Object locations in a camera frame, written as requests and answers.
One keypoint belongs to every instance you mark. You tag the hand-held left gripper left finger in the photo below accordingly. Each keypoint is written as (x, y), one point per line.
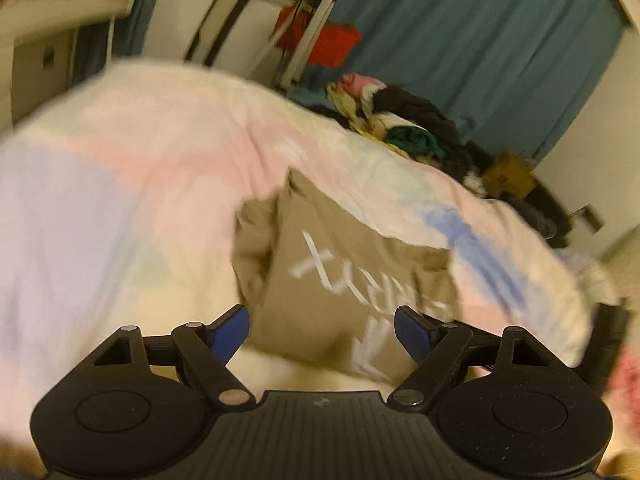
(232, 330)

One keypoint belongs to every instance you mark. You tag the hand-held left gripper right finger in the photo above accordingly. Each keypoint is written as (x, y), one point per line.
(412, 332)

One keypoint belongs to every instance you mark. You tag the tan printed shirt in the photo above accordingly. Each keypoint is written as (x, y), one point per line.
(325, 260)

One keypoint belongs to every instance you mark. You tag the yellow cardboard box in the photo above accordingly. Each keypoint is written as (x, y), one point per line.
(507, 175)

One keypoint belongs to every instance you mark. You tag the green garment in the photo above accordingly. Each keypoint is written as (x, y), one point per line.
(412, 139)

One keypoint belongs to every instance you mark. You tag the pastel tie-dye blanket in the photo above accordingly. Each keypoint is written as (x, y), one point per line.
(125, 160)

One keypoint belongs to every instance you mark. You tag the black garment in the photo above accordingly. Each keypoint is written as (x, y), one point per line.
(420, 107)

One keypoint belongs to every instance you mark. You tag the yellow cloth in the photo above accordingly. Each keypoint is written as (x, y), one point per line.
(350, 110)

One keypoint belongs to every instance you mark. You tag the pink garment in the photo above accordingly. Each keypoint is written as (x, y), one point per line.
(355, 82)

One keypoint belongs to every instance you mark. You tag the wide blue curtain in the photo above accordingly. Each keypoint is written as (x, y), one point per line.
(475, 40)

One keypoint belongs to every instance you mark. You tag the red cloth item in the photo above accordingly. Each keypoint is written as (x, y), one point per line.
(332, 42)

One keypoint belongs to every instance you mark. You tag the metal folding rack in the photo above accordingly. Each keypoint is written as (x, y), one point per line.
(310, 20)

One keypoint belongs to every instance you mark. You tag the narrow blue curtain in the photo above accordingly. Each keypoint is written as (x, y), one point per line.
(145, 5)

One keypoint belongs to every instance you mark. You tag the white dressing table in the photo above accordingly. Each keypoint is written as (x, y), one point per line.
(45, 25)

